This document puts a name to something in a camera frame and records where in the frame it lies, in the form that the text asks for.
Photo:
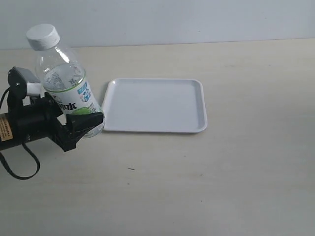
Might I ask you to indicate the white rectangular plastic tray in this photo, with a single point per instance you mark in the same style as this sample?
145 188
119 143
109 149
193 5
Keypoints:
154 105

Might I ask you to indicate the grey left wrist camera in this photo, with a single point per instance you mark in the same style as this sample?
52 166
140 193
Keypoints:
22 83

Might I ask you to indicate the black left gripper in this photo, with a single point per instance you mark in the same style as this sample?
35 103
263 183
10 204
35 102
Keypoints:
39 120

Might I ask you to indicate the white bottle cap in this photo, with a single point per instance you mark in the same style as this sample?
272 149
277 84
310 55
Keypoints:
42 37

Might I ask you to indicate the clear plastic water bottle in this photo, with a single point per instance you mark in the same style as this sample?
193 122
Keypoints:
65 79

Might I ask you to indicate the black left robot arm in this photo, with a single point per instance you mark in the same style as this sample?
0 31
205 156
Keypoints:
6 131

